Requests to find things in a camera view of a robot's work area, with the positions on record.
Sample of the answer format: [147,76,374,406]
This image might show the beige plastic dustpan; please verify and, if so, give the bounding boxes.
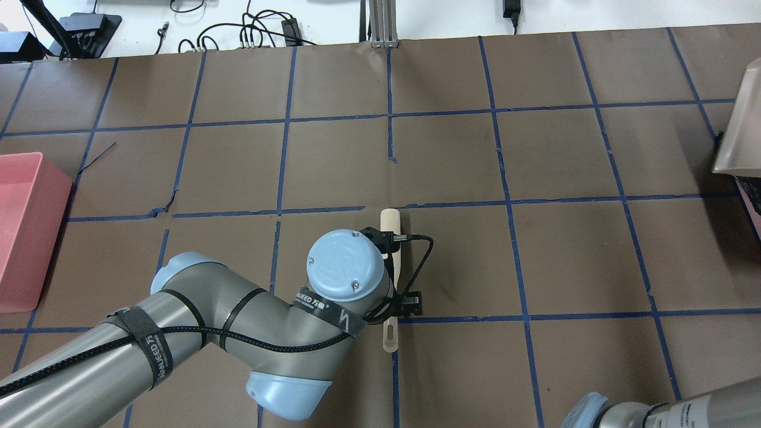
[712,59,760,178]

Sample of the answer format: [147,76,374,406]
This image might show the cream hand brush black bristles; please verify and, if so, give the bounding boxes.
[380,208,401,353]

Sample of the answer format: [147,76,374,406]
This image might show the black power adapter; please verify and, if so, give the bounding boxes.
[282,17,304,46]

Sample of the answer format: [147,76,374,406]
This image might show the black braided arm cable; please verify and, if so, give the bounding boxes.
[0,234,435,399]

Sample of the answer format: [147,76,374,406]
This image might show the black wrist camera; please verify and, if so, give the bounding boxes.
[359,227,413,255]

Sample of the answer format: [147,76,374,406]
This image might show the aluminium frame post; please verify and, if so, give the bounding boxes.
[359,1,399,49]

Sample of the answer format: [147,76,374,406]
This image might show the black velcro strap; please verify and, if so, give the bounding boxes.
[113,308,174,390]

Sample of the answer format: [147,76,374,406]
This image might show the pink plastic bin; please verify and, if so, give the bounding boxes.
[1,152,73,314]

